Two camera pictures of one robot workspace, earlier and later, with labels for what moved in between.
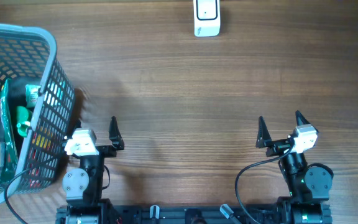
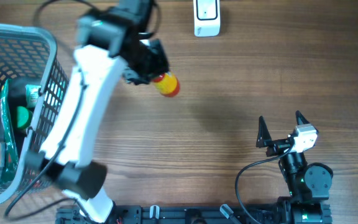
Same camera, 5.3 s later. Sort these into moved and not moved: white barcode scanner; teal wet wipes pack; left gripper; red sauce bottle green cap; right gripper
Moved: left gripper; red sauce bottle green cap
Not moved: right gripper; teal wet wipes pack; white barcode scanner
